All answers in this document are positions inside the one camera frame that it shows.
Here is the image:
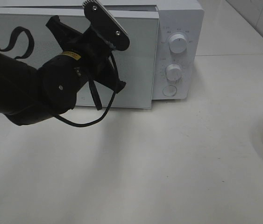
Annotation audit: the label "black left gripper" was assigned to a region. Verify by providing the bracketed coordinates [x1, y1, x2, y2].
[46, 15, 126, 94]

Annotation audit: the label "white timer knob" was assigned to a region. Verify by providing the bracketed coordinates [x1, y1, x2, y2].
[165, 64, 183, 82]

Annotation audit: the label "round door release button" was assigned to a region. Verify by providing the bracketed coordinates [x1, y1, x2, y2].
[163, 85, 177, 97]

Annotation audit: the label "upper white power knob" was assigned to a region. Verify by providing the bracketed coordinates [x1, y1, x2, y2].
[169, 33, 188, 54]

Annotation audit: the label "white microwave oven body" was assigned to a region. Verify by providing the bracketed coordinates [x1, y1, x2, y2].
[0, 0, 204, 102]

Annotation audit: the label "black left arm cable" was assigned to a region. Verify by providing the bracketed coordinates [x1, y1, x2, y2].
[0, 26, 120, 128]

